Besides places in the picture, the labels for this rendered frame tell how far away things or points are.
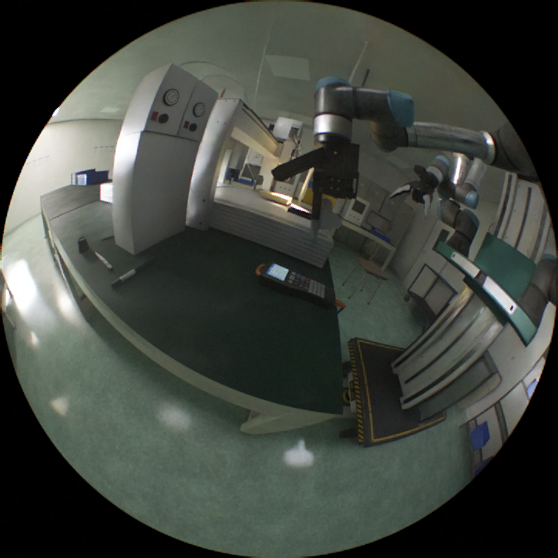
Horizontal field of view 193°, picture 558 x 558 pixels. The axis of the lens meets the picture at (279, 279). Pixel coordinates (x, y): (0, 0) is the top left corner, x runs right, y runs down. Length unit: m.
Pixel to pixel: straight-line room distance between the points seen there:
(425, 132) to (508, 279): 0.69
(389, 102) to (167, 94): 0.42
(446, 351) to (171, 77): 1.40
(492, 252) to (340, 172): 0.87
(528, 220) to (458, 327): 0.70
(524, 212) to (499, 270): 0.39
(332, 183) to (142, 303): 0.40
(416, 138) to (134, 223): 0.68
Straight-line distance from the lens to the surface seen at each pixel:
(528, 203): 1.20
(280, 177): 0.33
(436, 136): 0.50
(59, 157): 7.38
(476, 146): 0.56
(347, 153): 0.34
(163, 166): 0.47
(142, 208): 0.45
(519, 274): 0.95
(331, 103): 0.36
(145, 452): 1.06
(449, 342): 1.06
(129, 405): 1.10
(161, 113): 0.45
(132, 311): 0.32
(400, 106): 0.36
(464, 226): 0.98
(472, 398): 2.83
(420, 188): 0.69
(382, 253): 5.12
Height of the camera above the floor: 0.97
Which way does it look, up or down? 32 degrees down
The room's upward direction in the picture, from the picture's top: 21 degrees clockwise
